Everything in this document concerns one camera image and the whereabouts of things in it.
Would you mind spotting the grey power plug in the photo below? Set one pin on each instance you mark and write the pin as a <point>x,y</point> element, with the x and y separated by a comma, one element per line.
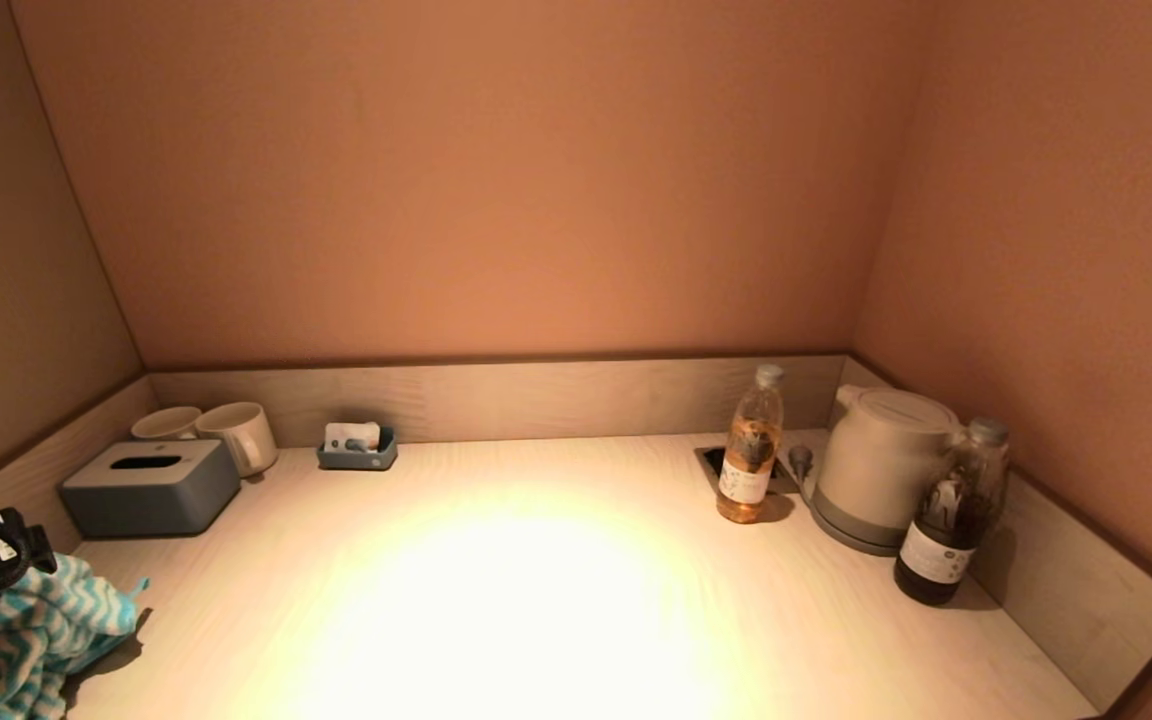
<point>800,460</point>

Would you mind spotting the grey kettle base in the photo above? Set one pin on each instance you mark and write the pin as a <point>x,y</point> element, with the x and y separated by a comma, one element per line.
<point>841,532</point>

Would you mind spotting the grey tissue box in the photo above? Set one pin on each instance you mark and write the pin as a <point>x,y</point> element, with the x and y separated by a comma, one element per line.
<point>149,493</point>

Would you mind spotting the small grey tray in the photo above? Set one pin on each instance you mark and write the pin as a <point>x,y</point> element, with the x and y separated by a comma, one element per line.
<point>356,460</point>

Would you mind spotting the white sachet packets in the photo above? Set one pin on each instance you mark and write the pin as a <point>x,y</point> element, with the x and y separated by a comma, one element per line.
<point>349,435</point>

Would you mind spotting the orange drink plastic bottle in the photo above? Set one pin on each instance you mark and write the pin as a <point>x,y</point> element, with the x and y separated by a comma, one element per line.
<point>748,460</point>

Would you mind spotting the recessed power socket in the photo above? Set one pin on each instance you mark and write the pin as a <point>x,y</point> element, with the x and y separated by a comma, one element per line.
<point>712,462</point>

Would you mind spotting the white electric kettle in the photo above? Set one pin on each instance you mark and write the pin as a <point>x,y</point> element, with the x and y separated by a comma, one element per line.
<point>881,450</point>

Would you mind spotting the teal white zigzag towel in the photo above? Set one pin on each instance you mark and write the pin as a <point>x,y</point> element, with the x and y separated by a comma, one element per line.
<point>26,630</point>

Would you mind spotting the dark drink plastic bottle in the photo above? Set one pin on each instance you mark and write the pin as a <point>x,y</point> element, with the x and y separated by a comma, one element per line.
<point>946,540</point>

